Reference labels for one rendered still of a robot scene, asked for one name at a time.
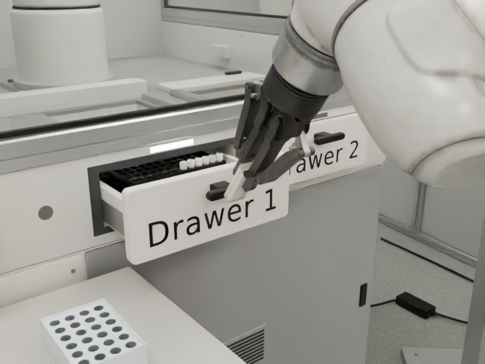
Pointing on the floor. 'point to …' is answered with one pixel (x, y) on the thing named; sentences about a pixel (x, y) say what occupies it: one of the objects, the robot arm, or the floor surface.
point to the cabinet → (259, 276)
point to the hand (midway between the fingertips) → (242, 182)
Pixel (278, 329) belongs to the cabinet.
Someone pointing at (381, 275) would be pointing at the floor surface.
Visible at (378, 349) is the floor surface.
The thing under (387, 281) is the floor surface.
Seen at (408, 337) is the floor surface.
